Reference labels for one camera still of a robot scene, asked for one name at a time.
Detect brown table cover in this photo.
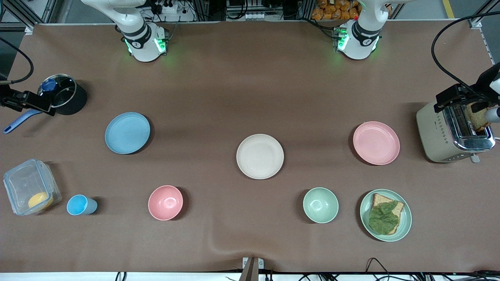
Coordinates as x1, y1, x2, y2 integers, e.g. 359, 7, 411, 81
0, 21, 500, 274

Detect green bowl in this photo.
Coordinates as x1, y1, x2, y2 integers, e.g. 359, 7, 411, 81
303, 187, 339, 224

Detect aluminium frame strut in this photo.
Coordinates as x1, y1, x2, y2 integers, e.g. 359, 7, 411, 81
0, 0, 59, 36
469, 0, 500, 28

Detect pink bowl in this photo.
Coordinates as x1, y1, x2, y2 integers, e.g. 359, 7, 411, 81
148, 185, 184, 221

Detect beige plate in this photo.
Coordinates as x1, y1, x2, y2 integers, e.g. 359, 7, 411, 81
236, 134, 284, 180

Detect green plate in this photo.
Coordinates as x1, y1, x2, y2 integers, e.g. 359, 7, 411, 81
360, 189, 413, 242

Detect yellow round food piece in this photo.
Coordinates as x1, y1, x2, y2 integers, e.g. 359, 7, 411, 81
28, 192, 54, 211

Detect black pot with blue handle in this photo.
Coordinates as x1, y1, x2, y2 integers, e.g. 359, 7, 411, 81
3, 74, 87, 134

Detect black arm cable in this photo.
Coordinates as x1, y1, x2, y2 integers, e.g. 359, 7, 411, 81
0, 36, 34, 85
431, 11, 500, 98

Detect beige chrome toaster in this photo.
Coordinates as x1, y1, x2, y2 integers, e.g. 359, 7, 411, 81
416, 101, 496, 164

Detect brown toast slice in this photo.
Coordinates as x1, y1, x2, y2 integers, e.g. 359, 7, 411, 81
465, 103, 492, 132

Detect clear plastic container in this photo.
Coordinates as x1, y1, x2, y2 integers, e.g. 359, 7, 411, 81
3, 158, 62, 216

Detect brown bread slice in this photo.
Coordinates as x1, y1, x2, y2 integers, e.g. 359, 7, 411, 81
369, 193, 405, 235

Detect blue cup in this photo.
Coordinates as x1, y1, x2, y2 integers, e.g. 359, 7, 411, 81
66, 194, 98, 216

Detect orange snack bags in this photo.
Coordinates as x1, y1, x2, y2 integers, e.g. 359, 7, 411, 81
311, 0, 360, 21

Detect pink plate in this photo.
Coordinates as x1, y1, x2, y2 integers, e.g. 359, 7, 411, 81
353, 121, 400, 165

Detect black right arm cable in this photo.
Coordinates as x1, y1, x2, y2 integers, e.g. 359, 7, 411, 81
0, 36, 34, 85

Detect blue plate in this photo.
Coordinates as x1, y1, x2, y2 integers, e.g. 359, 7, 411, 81
105, 112, 151, 155

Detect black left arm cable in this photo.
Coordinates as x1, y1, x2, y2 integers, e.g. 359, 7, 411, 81
431, 11, 500, 98

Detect green lettuce leaf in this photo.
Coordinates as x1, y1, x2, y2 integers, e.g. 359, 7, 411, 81
368, 201, 400, 235

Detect black loose cable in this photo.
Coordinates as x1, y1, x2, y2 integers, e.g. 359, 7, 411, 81
364, 257, 391, 281

